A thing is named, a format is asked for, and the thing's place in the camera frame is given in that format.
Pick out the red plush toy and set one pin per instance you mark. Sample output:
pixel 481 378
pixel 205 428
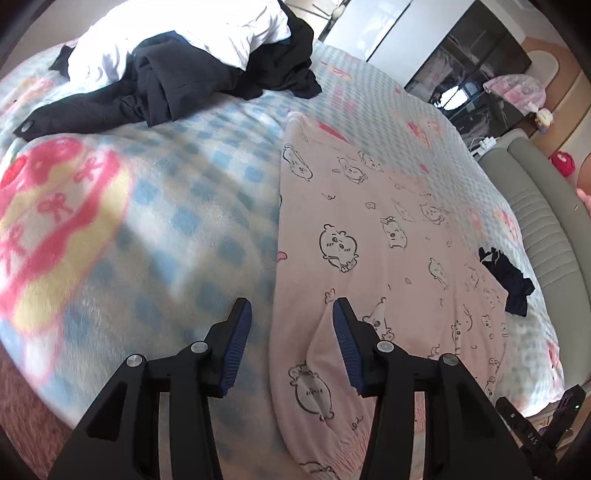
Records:
pixel 563 164

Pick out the folded navy garment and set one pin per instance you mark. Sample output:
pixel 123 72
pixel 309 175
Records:
pixel 510 281

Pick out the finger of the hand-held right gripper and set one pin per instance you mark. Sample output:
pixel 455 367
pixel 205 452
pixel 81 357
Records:
pixel 508 410

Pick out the black long garment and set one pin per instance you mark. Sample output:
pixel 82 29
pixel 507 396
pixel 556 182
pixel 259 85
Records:
pixel 83 113

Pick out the white wardrobe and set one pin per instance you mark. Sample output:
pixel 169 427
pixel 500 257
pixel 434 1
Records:
pixel 378 27

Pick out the pink printed pajama pants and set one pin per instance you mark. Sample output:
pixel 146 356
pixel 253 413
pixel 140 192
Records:
pixel 369 258

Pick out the black crumpled garment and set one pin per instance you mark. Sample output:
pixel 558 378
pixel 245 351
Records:
pixel 207 87

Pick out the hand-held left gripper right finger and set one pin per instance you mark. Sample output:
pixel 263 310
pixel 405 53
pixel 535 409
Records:
pixel 346 346

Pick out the checked cartoon print blanket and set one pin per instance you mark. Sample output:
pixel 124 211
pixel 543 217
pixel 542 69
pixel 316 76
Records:
pixel 184 207

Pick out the white garment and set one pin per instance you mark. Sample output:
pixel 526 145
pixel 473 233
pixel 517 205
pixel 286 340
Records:
pixel 184 32

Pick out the pink printed cloth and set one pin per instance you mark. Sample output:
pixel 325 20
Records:
pixel 517 90

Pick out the small figurine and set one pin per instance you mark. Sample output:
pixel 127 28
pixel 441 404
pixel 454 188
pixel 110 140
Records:
pixel 545 120

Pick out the pink flower plush toy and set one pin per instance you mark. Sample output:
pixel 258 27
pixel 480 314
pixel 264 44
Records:
pixel 585 194

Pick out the white power strip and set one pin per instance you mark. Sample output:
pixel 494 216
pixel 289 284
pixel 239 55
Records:
pixel 484 146

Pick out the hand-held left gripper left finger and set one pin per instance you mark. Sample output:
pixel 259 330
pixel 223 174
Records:
pixel 235 346

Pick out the grey padded headboard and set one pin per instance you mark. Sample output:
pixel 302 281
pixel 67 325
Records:
pixel 545 240

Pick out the dark glass wardrobe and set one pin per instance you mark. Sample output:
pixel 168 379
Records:
pixel 471 60

